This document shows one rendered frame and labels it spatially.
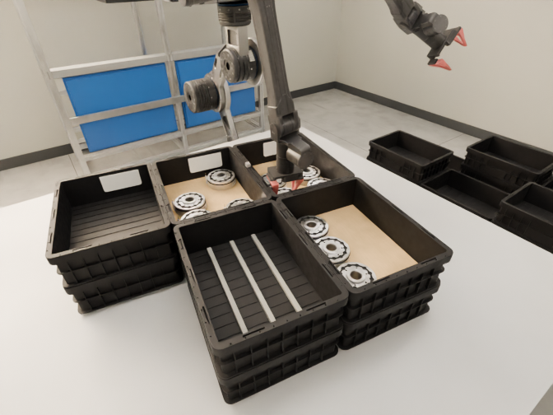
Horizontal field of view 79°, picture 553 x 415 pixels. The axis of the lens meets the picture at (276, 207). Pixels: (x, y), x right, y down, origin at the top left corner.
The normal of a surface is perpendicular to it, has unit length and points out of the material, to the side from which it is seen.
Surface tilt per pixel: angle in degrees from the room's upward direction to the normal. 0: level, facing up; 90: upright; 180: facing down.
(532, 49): 90
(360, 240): 0
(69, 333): 0
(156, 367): 0
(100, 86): 90
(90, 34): 90
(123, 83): 90
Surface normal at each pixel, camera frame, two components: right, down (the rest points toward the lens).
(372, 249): -0.01, -0.81
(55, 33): 0.58, 0.48
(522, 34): -0.82, 0.35
